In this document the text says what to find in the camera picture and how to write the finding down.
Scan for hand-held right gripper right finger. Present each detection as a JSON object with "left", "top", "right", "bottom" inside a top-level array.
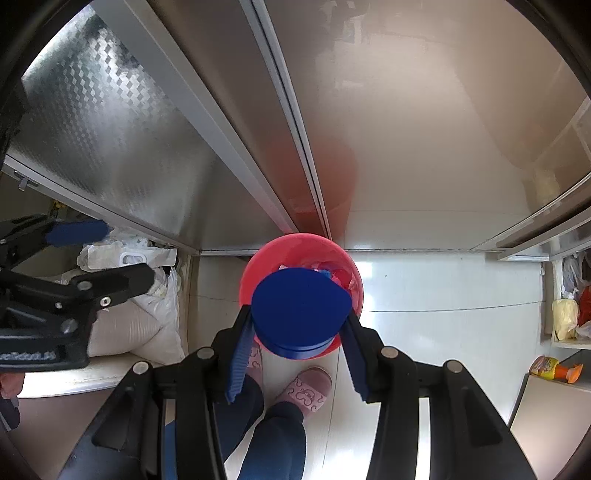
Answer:
[{"left": 342, "top": 310, "right": 539, "bottom": 480}]

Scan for person's legs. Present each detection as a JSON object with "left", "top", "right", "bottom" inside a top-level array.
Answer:
[{"left": 161, "top": 374, "right": 308, "bottom": 480}]

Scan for blue round lid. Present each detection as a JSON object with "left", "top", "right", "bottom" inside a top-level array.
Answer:
[{"left": 250, "top": 269, "right": 352, "bottom": 360}]

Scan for frosted cabinet door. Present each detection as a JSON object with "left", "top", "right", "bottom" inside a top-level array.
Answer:
[
  {"left": 152, "top": 0, "right": 331, "bottom": 236},
  {"left": 263, "top": 0, "right": 591, "bottom": 250}
]

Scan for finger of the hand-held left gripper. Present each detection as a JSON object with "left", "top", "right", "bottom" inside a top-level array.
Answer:
[
  {"left": 0, "top": 216, "right": 110, "bottom": 259},
  {"left": 0, "top": 263, "right": 155, "bottom": 324}
]

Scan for white sack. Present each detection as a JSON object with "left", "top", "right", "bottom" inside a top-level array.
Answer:
[{"left": 85, "top": 268, "right": 185, "bottom": 365}]

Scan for colourful bottle orange cap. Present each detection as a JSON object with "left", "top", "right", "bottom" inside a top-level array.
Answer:
[{"left": 529, "top": 355, "right": 583, "bottom": 385}]

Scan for pale yellow bag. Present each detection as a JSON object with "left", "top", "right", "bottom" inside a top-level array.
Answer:
[{"left": 551, "top": 299, "right": 580, "bottom": 343}]

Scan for red plastic basin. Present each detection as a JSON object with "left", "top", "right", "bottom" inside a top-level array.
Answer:
[{"left": 239, "top": 233, "right": 365, "bottom": 356}]

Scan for crumpled white plastic bag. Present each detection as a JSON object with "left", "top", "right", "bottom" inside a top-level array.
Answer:
[{"left": 76, "top": 231, "right": 178, "bottom": 273}]

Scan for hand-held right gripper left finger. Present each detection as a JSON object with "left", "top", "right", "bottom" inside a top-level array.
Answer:
[{"left": 58, "top": 307, "right": 257, "bottom": 480}]

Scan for patterned steel cabinet panel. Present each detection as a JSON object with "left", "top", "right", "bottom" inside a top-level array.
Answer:
[{"left": 4, "top": 4, "right": 218, "bottom": 254}]

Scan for person's left hand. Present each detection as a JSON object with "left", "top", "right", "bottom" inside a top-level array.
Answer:
[{"left": 0, "top": 373, "right": 26, "bottom": 400}]

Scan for pink slipper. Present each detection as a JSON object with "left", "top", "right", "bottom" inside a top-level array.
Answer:
[
  {"left": 272, "top": 367, "right": 332, "bottom": 418},
  {"left": 245, "top": 346, "right": 265, "bottom": 388}
]

